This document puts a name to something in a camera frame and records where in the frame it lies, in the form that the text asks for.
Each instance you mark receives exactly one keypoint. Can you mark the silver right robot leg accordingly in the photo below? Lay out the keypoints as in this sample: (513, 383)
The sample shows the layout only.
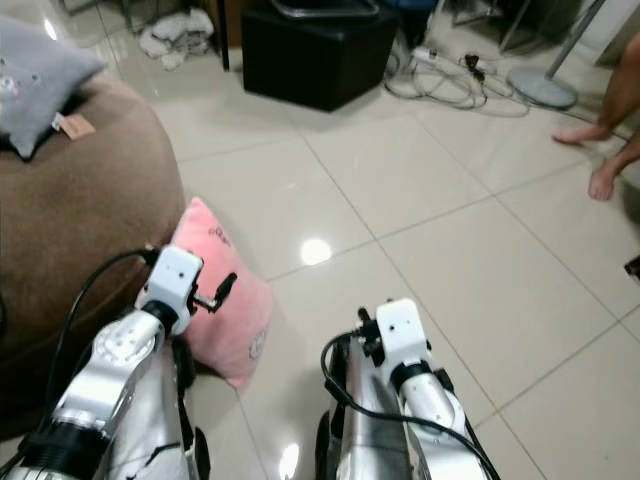
(365, 440)

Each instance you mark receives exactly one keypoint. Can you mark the white power strip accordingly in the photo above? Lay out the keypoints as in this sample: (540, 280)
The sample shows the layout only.
(425, 56)

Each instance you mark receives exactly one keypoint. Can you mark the thin black furniture leg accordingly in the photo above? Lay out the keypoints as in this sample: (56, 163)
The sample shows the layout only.
(224, 35)

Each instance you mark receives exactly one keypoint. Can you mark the grey round fan stand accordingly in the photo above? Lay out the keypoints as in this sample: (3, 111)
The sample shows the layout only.
(543, 90)

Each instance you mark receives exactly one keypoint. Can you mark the grey bear print pillow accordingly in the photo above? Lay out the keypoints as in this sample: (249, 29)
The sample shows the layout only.
(35, 85)

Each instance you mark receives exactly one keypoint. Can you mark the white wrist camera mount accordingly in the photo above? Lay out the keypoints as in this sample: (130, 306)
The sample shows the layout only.
(400, 330)
(175, 280)

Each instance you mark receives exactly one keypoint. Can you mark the black plug adapter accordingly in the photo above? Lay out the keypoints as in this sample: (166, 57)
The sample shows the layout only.
(472, 68)

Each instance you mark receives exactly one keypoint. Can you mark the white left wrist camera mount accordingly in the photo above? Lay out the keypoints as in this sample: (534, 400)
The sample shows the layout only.
(175, 280)

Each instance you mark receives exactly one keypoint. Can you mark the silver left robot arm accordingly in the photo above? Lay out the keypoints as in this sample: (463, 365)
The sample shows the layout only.
(105, 375)

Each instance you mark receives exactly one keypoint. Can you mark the pink pillow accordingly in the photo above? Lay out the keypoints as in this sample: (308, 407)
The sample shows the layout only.
(230, 310)

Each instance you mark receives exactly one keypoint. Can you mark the crumpled white cloth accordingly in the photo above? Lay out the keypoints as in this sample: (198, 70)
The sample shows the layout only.
(178, 36)

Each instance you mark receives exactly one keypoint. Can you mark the silver left robot leg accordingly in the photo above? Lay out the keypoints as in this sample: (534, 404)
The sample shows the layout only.
(160, 420)

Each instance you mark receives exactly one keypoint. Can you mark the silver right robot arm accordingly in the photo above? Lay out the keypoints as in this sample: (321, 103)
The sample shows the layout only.
(440, 410)

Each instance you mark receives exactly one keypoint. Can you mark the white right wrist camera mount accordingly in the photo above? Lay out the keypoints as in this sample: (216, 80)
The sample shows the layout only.
(400, 330)

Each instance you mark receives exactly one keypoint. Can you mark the black cube ottoman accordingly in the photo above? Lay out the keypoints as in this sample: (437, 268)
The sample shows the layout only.
(315, 60)

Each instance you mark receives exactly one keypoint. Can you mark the silver robot leg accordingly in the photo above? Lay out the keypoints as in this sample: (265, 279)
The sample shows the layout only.
(160, 420)
(365, 440)

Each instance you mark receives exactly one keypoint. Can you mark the brown round sofa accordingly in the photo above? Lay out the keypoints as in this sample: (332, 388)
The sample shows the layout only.
(95, 220)

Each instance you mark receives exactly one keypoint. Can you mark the person bare leg and foot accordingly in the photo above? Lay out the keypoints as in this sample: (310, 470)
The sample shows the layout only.
(603, 180)
(582, 133)

